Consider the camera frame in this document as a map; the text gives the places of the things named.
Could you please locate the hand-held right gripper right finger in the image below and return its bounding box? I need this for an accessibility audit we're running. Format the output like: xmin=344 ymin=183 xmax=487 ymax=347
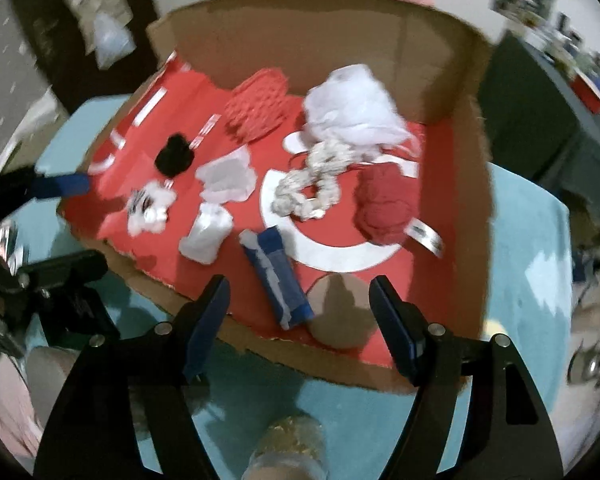
xmin=369 ymin=275 xmax=566 ymax=480

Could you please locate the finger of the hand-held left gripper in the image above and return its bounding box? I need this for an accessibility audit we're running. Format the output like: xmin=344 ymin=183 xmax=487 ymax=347
xmin=10 ymin=249 xmax=108 ymax=292
xmin=0 ymin=167 xmax=92 ymax=201

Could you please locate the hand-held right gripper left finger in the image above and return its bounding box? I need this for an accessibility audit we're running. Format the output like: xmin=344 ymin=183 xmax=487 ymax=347
xmin=32 ymin=274 xmax=232 ymax=480

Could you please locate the tan plush pad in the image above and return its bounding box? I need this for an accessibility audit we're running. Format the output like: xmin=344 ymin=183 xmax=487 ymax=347
xmin=306 ymin=274 xmax=381 ymax=350

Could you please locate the blue soft tube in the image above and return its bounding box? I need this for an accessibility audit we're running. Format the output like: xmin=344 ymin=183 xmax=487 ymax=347
xmin=239 ymin=226 xmax=315 ymax=331

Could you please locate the white sheep plush keychain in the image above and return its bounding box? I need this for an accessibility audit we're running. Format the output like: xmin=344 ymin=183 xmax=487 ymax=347
xmin=125 ymin=180 xmax=177 ymax=236

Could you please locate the black scrunchie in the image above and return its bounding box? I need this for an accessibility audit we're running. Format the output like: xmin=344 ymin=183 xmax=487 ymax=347
xmin=154 ymin=132 xmax=196 ymax=177

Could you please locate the red knitted ball with tag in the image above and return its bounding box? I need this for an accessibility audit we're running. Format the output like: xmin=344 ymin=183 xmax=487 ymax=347
xmin=354 ymin=165 xmax=446 ymax=261

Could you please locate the white tissue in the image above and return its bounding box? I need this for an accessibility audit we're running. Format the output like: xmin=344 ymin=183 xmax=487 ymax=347
xmin=195 ymin=147 xmax=257 ymax=204

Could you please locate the cream scrunchie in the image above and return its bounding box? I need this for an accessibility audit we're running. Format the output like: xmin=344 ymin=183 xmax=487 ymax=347
xmin=271 ymin=141 xmax=353 ymax=221

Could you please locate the coral mesh bath pouf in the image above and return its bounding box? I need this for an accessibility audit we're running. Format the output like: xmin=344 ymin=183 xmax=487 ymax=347
xmin=224 ymin=67 xmax=291 ymax=143

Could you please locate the white mesh bath pouf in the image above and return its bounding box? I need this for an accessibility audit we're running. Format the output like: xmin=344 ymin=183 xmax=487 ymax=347
xmin=300 ymin=64 xmax=413 ymax=148

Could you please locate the red lined cardboard box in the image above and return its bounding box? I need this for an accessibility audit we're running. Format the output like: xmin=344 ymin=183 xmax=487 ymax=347
xmin=55 ymin=0 xmax=496 ymax=395

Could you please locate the small jar of yellow capsules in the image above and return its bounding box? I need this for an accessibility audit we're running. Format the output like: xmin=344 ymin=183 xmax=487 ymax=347
xmin=242 ymin=412 xmax=328 ymax=480

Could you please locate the clear plastic bag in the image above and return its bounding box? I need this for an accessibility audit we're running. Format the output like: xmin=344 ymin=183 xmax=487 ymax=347
xmin=92 ymin=10 xmax=137 ymax=70

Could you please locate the dark brown door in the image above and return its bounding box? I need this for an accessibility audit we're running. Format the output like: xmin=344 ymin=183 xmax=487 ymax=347
xmin=10 ymin=0 xmax=158 ymax=106

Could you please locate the cartoon face printed cushion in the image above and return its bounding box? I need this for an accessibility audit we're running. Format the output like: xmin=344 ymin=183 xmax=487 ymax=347
xmin=555 ymin=240 xmax=600 ymax=471

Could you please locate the table with dark cloth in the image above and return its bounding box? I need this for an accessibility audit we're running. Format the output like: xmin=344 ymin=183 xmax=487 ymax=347
xmin=480 ymin=32 xmax=600 ymax=196

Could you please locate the red plastic basin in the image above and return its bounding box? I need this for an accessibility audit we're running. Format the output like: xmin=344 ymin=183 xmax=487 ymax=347
xmin=570 ymin=72 xmax=600 ymax=113

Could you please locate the cluttered dark side table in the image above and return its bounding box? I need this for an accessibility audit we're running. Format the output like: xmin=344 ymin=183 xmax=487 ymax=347
xmin=495 ymin=0 xmax=600 ymax=111

